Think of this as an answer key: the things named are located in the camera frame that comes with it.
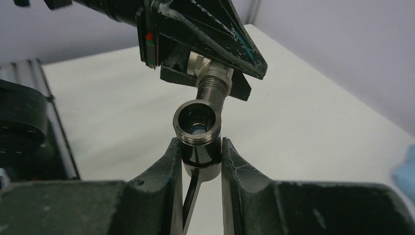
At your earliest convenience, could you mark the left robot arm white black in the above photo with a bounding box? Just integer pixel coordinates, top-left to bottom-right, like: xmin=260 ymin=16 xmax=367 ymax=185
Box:
xmin=80 ymin=0 xmax=268 ymax=101

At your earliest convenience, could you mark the small grey faucet fitting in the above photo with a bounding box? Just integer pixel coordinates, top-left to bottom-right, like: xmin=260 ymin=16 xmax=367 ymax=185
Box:
xmin=186 ymin=51 xmax=234 ymax=96

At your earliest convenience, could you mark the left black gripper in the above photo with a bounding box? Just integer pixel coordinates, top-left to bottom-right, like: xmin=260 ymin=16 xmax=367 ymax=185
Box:
xmin=135 ymin=0 xmax=268 ymax=101

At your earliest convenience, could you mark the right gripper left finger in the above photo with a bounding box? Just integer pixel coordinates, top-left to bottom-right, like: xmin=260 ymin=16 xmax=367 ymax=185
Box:
xmin=0 ymin=138 xmax=183 ymax=235

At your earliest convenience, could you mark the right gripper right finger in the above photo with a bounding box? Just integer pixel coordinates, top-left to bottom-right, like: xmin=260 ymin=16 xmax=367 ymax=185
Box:
xmin=221 ymin=139 xmax=415 ymax=235

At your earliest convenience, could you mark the blue crumpled cloth garment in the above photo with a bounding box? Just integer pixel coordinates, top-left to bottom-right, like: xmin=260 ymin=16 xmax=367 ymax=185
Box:
xmin=392 ymin=144 xmax=415 ymax=204

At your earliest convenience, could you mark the dark metal faucet tee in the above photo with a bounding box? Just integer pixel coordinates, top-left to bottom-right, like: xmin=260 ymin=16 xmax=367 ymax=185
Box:
xmin=173 ymin=88 xmax=226 ymax=235

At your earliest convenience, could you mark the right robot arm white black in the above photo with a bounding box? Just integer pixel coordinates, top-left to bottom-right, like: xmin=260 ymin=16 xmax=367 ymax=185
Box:
xmin=0 ymin=81 xmax=415 ymax=235

